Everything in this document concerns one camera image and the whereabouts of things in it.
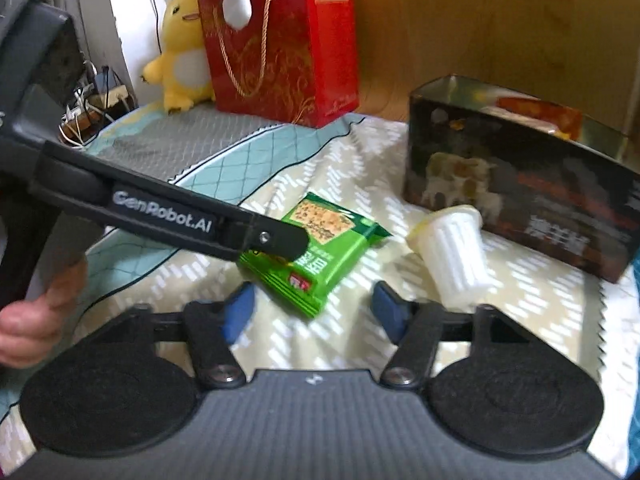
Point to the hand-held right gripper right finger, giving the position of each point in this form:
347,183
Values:
387,310

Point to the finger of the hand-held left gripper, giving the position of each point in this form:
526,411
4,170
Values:
280,240

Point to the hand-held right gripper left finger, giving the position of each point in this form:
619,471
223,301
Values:
240,310

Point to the green cracker packet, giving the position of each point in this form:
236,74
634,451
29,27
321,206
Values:
325,255

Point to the white jelly cup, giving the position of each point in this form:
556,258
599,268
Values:
455,255

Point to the black tin box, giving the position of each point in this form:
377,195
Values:
550,195

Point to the red orange snack packet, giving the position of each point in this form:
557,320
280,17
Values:
540,115

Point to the person's left hand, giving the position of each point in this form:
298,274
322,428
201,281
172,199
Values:
30,325

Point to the power strip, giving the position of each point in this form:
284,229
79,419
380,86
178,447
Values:
112,95

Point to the beige patterned blanket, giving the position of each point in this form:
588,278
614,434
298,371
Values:
350,160

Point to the grey teal quilt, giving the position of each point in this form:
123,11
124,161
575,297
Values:
200,140

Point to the yellow plush toy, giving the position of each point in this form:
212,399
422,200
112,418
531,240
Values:
185,65

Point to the red gift bag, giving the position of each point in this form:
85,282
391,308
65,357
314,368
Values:
300,60

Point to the wooden headboard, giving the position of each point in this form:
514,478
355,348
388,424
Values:
475,25

